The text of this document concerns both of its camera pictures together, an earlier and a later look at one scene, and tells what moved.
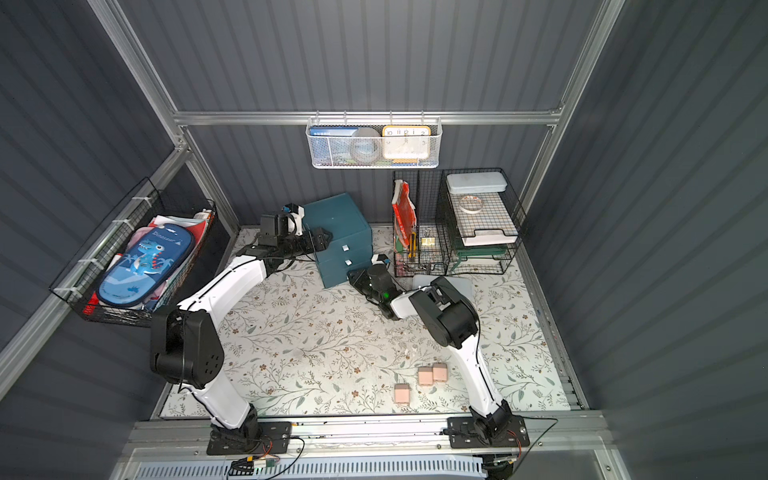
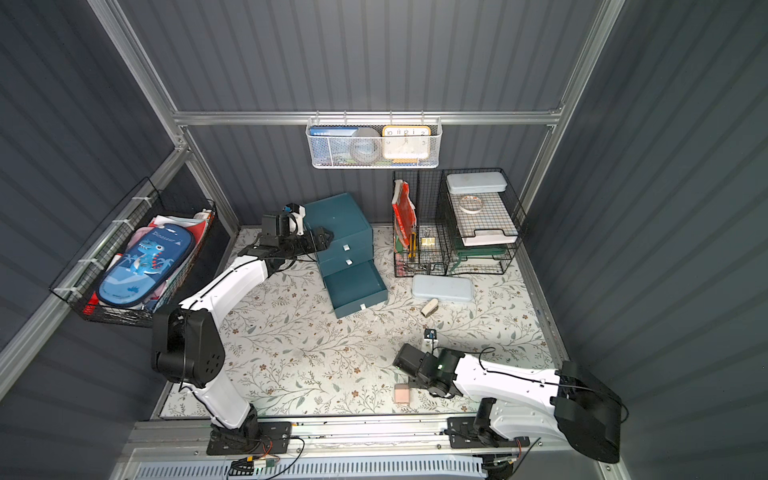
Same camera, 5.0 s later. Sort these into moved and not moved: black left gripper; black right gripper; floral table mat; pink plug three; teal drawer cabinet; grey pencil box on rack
Moved: black right gripper; teal drawer cabinet
Not moved: black left gripper; pink plug three; floral table mat; grey pencil box on rack
